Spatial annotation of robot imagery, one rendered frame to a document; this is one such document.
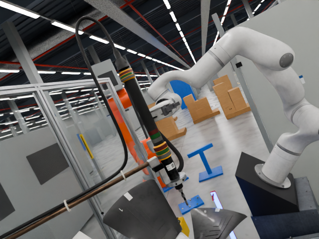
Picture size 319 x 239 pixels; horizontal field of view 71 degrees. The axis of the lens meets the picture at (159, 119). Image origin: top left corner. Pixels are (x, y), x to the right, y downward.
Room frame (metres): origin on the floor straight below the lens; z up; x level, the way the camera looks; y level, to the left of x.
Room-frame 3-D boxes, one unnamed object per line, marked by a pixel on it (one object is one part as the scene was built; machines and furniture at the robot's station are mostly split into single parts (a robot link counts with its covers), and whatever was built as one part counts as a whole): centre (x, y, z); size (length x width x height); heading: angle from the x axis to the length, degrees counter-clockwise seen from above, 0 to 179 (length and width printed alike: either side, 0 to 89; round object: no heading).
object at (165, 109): (0.74, -0.04, 1.64); 0.07 x 0.03 x 0.03; 161
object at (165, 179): (0.67, 0.04, 1.48); 0.09 x 0.07 x 0.10; 106
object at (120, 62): (0.67, 0.03, 1.64); 0.04 x 0.04 x 0.46
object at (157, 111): (0.84, -0.02, 1.64); 0.11 x 0.10 x 0.07; 161
